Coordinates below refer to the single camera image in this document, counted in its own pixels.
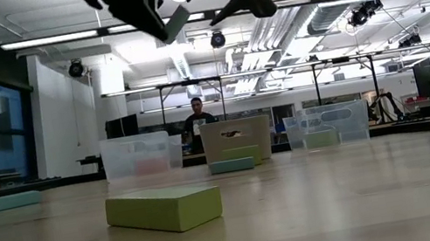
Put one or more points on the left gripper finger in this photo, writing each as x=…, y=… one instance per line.
x=138, y=10

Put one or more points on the teal rectangular block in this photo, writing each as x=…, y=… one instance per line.
x=176, y=24
x=9, y=202
x=232, y=165

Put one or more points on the red rectangular block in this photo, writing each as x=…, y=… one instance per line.
x=151, y=166

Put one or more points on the background black robot arm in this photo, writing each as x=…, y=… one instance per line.
x=385, y=101

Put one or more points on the black hanging spotlight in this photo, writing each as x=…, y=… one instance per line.
x=409, y=41
x=75, y=68
x=217, y=39
x=362, y=14

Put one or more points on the person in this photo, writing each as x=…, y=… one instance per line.
x=199, y=123

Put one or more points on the middle clear plastic bin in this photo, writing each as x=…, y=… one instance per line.
x=212, y=143

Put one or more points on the clear plastic bin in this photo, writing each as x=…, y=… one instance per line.
x=212, y=143
x=115, y=156
x=357, y=122

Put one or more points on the small dark side table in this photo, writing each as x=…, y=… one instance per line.
x=89, y=159

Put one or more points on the black overhead frame bar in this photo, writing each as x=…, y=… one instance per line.
x=102, y=31

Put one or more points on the black background rig frame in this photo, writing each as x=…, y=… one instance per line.
x=375, y=83
x=162, y=107

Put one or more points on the black aluminium table frame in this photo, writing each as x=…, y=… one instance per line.
x=31, y=187

